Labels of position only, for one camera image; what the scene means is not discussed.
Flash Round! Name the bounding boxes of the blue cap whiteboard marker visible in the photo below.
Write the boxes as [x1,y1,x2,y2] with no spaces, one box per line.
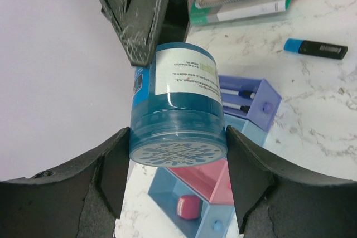
[220,89,255,99]

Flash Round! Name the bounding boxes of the blue round jar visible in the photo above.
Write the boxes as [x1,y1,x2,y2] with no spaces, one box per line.
[129,42,227,167]

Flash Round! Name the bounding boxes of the purple storage bin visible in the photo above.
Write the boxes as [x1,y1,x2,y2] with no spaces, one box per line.
[219,75,282,132]

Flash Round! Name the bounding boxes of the light blue storage bin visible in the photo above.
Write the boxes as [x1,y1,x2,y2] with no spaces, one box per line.
[224,114,267,147]

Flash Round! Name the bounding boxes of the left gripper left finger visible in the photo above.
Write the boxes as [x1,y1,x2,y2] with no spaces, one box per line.
[1,127,130,237]

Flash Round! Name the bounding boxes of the pink storage bin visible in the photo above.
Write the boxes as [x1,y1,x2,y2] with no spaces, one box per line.
[168,158,234,205]

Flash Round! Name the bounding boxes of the black tip whiteboard marker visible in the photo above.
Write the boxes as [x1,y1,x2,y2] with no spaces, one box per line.
[223,102,250,113]

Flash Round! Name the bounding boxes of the pink eraser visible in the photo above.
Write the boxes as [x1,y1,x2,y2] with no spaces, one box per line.
[176,195,201,220]

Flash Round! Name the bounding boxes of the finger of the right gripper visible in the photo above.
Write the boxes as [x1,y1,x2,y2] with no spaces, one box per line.
[99,0,169,67]

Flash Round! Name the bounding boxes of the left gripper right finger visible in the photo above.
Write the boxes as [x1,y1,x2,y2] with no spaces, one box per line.
[226,127,356,237]

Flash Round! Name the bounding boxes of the blue cap black highlighter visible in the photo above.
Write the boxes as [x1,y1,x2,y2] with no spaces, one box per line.
[283,38,348,60]

